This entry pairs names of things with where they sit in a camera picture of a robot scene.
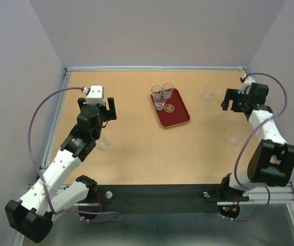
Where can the clear faceted glass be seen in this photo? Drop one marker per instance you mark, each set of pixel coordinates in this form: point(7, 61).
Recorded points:
point(156, 92)

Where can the aluminium table edge rail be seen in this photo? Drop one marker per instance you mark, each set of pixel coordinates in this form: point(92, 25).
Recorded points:
point(154, 68)

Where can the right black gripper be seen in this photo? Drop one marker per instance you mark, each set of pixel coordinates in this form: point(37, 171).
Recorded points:
point(233, 95)

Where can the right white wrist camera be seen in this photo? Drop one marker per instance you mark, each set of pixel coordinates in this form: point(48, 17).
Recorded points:
point(246, 82)

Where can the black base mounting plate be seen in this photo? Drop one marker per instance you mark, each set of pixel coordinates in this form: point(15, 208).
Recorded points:
point(161, 199)

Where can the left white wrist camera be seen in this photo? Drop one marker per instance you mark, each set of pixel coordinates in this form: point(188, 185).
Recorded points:
point(95, 96)

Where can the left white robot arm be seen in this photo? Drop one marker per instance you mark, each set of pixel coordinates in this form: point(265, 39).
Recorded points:
point(34, 213)

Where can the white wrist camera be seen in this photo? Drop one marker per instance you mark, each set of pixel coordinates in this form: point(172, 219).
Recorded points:
point(95, 96)
point(246, 82)

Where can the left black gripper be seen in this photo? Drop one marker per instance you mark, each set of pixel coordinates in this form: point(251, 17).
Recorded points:
point(109, 115)

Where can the red lacquer tray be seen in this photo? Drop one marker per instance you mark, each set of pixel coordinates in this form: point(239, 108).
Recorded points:
point(174, 112)

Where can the left aluminium side rail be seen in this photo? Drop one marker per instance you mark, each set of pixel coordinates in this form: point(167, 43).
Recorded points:
point(20, 239)

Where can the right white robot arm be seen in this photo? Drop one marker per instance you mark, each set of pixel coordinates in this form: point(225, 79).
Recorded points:
point(273, 160)

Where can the right aluminium front rail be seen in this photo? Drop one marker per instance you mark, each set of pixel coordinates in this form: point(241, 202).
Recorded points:
point(278, 195)

